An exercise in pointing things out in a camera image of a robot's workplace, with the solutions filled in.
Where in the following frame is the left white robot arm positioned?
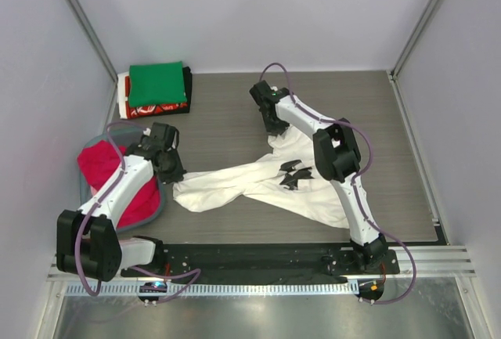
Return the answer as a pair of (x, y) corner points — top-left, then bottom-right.
(56, 122), (186, 282)

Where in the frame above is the white printed t-shirt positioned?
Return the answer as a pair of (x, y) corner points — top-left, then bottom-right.
(173, 126), (348, 229)

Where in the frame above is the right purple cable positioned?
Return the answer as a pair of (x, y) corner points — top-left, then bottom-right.
(259, 62), (416, 308)

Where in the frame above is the grey laundry basket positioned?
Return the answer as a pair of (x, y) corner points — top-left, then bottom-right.
(77, 127), (167, 233)

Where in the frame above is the left aluminium corner post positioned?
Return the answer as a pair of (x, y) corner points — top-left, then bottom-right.
(66, 0), (117, 81)

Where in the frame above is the purple cable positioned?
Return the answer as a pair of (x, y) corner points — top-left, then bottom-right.
(259, 62), (416, 308)
(74, 121), (203, 305)

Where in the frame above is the folded red printed t-shirt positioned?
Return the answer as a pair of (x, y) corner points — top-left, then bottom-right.
(125, 75), (180, 120)

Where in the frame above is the aluminium corner post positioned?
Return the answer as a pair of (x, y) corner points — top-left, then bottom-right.
(389, 0), (444, 81)
(66, 0), (117, 81)

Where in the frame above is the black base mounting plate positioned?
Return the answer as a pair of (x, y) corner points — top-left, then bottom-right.
(145, 243), (400, 286)

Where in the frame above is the right aluminium corner post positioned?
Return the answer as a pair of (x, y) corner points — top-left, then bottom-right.
(389, 0), (444, 81)

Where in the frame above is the slotted grey cable duct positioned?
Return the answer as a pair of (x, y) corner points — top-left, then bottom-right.
(64, 280), (360, 298)

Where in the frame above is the folded white t-shirt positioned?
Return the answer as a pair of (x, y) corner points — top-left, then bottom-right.
(117, 72), (128, 120)

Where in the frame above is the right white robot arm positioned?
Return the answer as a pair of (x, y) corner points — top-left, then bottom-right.
(250, 81), (388, 273)

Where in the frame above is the aluminium frame rail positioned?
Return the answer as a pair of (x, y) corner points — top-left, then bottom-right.
(46, 245), (476, 282)

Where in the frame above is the pink t-shirt in basket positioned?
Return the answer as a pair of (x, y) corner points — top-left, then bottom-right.
(77, 139), (163, 231)

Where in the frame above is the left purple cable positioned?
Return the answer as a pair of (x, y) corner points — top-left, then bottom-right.
(74, 121), (203, 305)

